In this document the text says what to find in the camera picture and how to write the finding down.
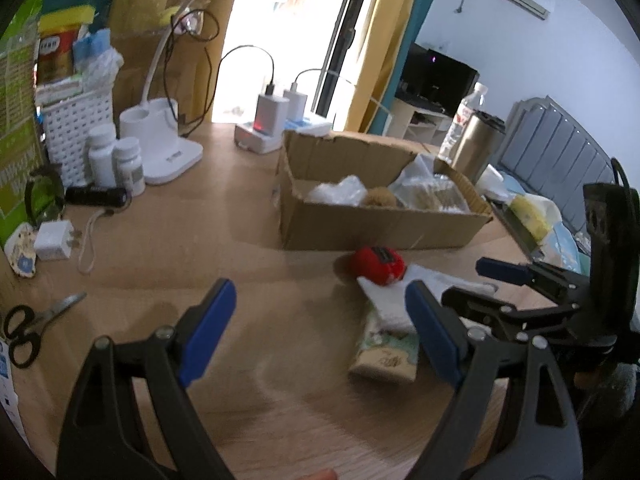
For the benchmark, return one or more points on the white perforated basket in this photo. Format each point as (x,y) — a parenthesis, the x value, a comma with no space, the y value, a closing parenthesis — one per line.
(66,125)

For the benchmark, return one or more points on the brown plush ball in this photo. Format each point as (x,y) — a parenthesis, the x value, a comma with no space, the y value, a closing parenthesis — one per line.
(379,197)

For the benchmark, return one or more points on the green snack bag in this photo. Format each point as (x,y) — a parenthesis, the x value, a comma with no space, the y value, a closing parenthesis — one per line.
(21,150)

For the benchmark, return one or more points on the small white pill bottle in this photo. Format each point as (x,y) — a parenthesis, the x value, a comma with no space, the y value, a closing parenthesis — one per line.
(129,167)

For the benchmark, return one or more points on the white power strip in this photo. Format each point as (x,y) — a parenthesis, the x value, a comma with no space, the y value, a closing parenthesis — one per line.
(249,139)

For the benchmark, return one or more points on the plastic bag with brown item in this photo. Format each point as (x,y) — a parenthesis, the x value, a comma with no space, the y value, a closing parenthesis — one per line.
(418,187)

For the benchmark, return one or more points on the person's hand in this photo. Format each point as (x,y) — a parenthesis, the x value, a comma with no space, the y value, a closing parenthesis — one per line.
(325,474)

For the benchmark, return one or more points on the white charger with black cable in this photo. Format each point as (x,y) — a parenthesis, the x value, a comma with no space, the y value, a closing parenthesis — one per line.
(271,110)

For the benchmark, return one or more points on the grey padded headboard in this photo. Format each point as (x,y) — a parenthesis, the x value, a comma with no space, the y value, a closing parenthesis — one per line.
(551,155)

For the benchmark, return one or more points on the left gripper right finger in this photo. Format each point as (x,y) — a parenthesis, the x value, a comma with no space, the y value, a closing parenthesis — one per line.
(537,435)

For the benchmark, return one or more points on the white tv cabinet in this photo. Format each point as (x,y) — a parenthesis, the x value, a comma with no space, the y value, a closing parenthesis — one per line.
(408,122)

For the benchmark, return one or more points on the black flashlight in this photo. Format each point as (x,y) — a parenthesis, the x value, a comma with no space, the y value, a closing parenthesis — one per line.
(93,196)

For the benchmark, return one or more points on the clear water bottle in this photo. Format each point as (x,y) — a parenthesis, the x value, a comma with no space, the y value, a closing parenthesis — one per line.
(467,107)

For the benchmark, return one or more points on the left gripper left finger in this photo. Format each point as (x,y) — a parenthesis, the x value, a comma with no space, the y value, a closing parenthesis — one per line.
(103,435)

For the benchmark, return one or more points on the red plush ball keychain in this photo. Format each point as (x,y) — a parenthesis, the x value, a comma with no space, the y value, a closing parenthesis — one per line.
(380,265)

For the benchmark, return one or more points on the white plug adapter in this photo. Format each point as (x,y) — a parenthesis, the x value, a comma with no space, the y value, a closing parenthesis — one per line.
(55,240)

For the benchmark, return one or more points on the white desk lamp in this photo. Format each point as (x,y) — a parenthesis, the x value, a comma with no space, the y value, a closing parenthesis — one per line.
(154,123)

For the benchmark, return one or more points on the tissue pack with cartoon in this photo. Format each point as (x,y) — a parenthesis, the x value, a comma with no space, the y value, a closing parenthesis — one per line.
(384,355)

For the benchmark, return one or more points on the steel thermos tumbler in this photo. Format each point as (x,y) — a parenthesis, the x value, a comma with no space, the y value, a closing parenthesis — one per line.
(481,138)

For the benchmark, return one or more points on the black television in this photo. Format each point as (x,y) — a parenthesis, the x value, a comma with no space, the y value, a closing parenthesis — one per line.
(434,81)

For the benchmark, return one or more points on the bubble wrap bundle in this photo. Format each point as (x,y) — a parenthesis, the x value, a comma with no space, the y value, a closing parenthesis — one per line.
(348,192)

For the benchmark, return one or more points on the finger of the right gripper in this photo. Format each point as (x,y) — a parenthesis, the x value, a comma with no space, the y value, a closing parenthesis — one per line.
(502,320)
(556,284)

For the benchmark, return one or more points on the cardboard box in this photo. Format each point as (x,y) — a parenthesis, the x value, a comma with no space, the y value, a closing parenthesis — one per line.
(307,161)

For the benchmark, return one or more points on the black scissors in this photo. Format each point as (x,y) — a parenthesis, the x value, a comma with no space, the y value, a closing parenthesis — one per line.
(24,327)

